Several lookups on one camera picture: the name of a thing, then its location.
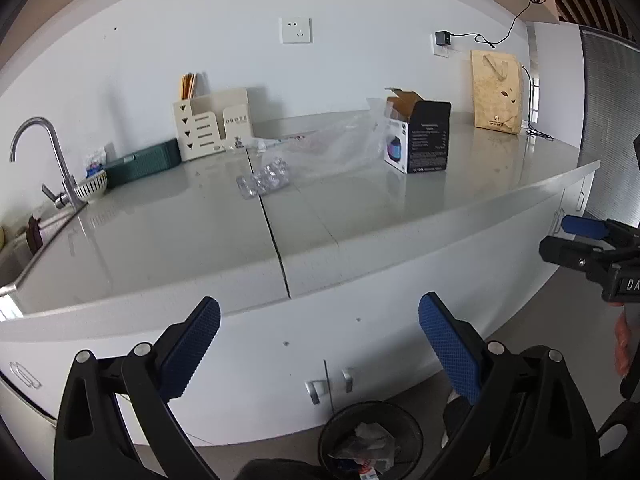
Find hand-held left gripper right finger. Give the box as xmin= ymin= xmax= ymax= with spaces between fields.
xmin=418 ymin=291 xmax=601 ymax=480

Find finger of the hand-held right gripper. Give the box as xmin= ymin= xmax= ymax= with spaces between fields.
xmin=560 ymin=215 xmax=640 ymax=247
xmin=539 ymin=236 xmax=640 ymax=283

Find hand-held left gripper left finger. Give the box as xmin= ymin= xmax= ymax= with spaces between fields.
xmin=54 ymin=296 xmax=222 ymax=480

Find black mesh trash can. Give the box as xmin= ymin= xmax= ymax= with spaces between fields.
xmin=319 ymin=401 xmax=437 ymax=480

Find large white plastic bag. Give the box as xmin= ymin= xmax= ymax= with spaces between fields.
xmin=350 ymin=422 xmax=397 ymax=453

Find black cardboard box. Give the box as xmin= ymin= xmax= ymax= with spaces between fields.
xmin=384 ymin=88 xmax=452 ymax=175

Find person's right hand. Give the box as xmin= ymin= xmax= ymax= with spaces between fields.
xmin=614 ymin=307 xmax=632 ymax=377

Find person's dark shoe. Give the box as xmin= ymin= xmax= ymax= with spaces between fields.
xmin=441 ymin=392 xmax=473 ymax=448

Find yellow paper bag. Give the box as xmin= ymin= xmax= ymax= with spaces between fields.
xmin=470 ymin=50 xmax=524 ymax=135

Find clear plastic blister tray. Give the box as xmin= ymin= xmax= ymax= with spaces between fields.
xmin=255 ymin=157 xmax=291 ymax=194
xmin=235 ymin=172 xmax=267 ymax=201

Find striped white bowl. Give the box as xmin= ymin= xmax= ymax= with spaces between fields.
xmin=75 ymin=170 xmax=109 ymax=201

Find green plastic basket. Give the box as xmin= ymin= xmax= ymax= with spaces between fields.
xmin=102 ymin=138 xmax=182 ymax=189

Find dark brown sink object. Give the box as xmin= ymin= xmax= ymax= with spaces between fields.
xmin=27 ymin=215 xmax=47 ymax=256

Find steel sink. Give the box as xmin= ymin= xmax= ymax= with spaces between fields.
xmin=0 ymin=200 xmax=87 ymax=322

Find small colourful packet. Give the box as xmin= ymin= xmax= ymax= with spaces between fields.
xmin=82 ymin=147 xmax=106 ymax=179

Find beige desk organizer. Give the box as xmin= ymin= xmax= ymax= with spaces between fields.
xmin=172 ymin=87 xmax=254 ymax=162

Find chrome sink faucet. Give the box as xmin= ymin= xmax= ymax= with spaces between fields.
xmin=10 ymin=117 xmax=89 ymax=211

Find large clear plastic bag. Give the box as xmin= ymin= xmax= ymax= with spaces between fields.
xmin=260 ymin=97 xmax=401 ymax=181

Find black cable on counter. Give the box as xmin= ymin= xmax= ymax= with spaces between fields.
xmin=520 ymin=62 xmax=556 ymax=142

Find looped silver cabinet handle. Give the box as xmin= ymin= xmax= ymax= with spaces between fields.
xmin=9 ymin=360 xmax=42 ymax=389

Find black adapter cable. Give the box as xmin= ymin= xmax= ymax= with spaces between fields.
xmin=450 ymin=0 xmax=547 ymax=51

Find white wall socket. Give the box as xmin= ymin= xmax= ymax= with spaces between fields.
xmin=279 ymin=16 xmax=312 ymax=45

